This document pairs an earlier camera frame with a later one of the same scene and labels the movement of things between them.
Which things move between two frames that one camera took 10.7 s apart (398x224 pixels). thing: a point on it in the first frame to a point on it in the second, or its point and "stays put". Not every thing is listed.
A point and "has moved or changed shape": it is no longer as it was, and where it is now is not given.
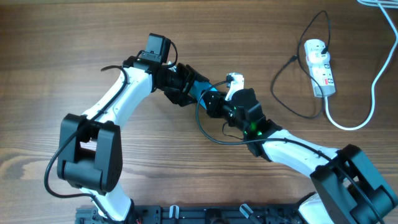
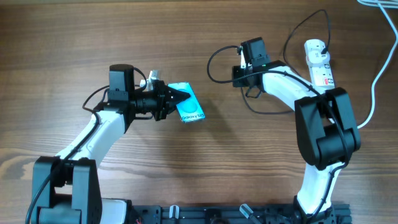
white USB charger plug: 315,56 stays put
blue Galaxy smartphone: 198,88 has moved or changed shape
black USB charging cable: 298,56 to 286,61
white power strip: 318,63 stays put
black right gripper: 210,102 to 237,76
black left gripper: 185,86 to 161,101
